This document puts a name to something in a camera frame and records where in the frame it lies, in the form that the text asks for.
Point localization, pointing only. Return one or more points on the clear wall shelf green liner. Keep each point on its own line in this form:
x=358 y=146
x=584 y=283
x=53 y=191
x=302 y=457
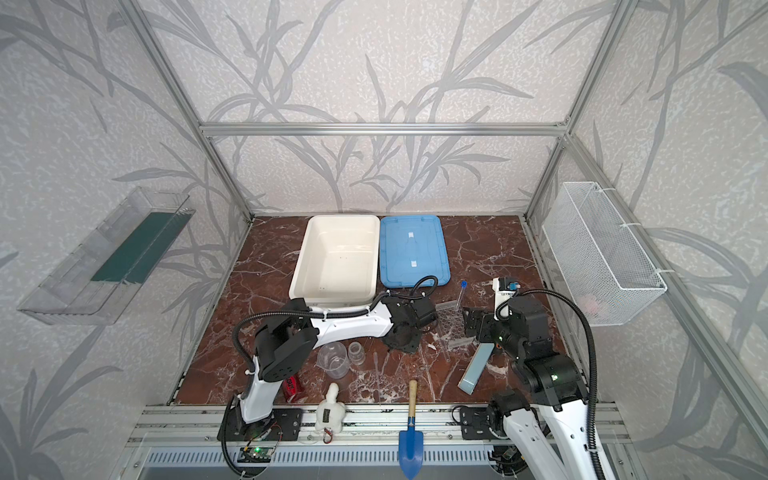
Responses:
x=95 y=283

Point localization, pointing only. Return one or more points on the blue plastic bin lid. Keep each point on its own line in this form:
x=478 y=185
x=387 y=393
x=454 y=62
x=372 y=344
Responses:
x=410 y=248

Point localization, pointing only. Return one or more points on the white wire mesh basket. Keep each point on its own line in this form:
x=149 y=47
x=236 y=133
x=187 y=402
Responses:
x=609 y=275

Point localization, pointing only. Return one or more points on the aluminium front rail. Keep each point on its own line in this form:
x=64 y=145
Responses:
x=198 y=425

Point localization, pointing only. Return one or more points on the white plastic storage bin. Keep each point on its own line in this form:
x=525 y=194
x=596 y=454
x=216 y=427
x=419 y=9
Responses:
x=338 y=261

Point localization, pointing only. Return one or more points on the white plastic figurine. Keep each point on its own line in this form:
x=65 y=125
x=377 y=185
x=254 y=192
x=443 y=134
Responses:
x=330 y=413

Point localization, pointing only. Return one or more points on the teal grey rectangular box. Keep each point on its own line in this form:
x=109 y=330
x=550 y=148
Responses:
x=474 y=370

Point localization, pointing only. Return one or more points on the green circuit board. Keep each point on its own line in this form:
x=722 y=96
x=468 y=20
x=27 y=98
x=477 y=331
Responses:
x=255 y=455

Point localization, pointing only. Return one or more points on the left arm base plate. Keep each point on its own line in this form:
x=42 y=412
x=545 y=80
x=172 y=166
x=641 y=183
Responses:
x=280 y=425

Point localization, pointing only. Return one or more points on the small clear glass beaker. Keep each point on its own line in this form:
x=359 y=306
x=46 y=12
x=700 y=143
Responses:
x=356 y=353

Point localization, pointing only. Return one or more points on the blue garden trowel wooden handle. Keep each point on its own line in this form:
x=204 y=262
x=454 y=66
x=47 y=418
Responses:
x=411 y=440

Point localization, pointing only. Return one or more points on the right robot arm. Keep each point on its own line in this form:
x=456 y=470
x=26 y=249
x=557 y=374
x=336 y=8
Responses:
x=551 y=419

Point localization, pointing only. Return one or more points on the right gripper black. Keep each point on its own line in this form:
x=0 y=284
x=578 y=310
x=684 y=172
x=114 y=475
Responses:
x=475 y=323

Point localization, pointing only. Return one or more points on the red spray bottle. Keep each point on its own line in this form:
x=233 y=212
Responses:
x=292 y=389

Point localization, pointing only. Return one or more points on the clear acrylic test tube rack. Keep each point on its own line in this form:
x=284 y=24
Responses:
x=448 y=331

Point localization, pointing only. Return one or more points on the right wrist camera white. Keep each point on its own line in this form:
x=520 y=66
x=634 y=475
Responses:
x=504 y=289

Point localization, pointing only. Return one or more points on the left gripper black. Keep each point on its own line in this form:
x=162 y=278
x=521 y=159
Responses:
x=402 y=334

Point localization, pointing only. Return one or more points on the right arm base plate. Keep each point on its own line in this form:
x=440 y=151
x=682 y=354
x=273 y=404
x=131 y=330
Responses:
x=479 y=423

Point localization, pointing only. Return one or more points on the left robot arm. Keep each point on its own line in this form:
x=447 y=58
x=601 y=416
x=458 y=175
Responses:
x=276 y=344

